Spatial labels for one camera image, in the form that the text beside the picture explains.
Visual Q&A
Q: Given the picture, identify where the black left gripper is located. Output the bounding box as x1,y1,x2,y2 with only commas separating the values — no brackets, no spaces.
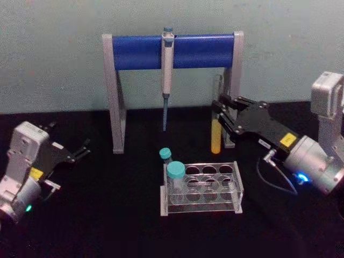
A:
29,121,91,183

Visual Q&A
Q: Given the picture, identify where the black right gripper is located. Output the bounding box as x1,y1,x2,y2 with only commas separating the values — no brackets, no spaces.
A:
211,93,299,162

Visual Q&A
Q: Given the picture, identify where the glass tube with yellow liquid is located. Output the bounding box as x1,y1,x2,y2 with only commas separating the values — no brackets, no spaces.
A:
211,74,224,154

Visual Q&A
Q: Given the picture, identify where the white pipette with blue tip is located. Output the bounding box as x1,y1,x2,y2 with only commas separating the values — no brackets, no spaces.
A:
161,26,175,132

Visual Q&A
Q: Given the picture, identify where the small clear tube teal cap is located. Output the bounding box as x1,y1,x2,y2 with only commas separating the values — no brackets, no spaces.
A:
159,147,173,173

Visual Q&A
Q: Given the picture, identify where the large clear tube teal cap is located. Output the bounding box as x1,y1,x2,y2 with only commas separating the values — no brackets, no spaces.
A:
167,160,186,205

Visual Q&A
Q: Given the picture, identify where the black table cloth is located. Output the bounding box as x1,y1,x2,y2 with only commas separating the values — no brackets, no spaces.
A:
0,101,344,258

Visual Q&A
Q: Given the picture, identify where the clear plastic tube rack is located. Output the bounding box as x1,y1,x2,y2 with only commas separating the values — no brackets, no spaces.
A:
160,161,245,217

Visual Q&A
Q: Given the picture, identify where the grey stand with blue bar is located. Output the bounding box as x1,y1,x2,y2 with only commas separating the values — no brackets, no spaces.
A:
102,31,245,154

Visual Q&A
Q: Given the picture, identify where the thin dark cable silver plug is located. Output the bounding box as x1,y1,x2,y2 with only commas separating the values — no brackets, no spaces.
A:
256,149,299,196
40,179,61,201

